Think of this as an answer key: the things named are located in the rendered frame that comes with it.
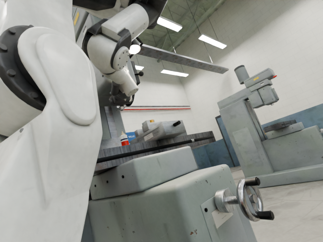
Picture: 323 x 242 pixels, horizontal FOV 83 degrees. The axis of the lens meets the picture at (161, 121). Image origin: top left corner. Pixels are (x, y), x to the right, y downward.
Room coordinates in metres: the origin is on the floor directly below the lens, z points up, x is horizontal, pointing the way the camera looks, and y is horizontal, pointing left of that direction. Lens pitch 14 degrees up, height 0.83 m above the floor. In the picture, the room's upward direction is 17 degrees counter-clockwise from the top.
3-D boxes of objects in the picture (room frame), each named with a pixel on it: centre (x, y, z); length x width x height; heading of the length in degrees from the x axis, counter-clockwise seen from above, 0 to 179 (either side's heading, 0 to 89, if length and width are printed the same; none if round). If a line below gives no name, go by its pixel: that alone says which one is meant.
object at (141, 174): (0.97, 0.19, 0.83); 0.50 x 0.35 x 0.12; 44
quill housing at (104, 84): (0.98, 0.20, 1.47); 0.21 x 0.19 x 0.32; 134
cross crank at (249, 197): (0.61, -0.16, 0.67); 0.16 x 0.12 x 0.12; 44
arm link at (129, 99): (0.89, 0.16, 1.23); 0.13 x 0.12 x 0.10; 113
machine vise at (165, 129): (1.06, 0.06, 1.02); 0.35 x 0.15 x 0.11; 42
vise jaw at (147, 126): (1.04, 0.04, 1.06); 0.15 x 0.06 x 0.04; 132
